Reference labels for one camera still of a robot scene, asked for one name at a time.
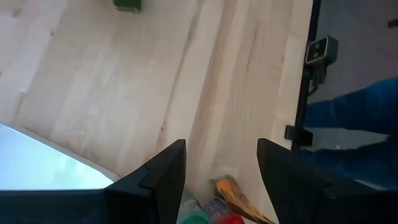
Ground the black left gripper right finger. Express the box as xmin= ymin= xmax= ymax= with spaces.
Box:
xmin=257 ymin=138 xmax=398 ymax=224

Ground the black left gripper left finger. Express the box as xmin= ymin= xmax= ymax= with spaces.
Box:
xmin=0 ymin=139 xmax=187 ymax=224

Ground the orange brown spice packet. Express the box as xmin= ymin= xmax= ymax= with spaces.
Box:
xmin=213 ymin=175 xmax=276 ymax=224

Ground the red patterned spice tin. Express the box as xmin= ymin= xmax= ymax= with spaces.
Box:
xmin=203 ymin=197 xmax=246 ymax=224

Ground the white plastic bin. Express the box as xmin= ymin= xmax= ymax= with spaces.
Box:
xmin=0 ymin=123 xmax=121 ymax=190

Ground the green spice jar with barcode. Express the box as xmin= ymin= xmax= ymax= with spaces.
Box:
xmin=112 ymin=0 xmax=143 ymax=14

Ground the grey table-level camera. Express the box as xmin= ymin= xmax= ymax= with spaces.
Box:
xmin=304 ymin=35 xmax=339 ymax=86

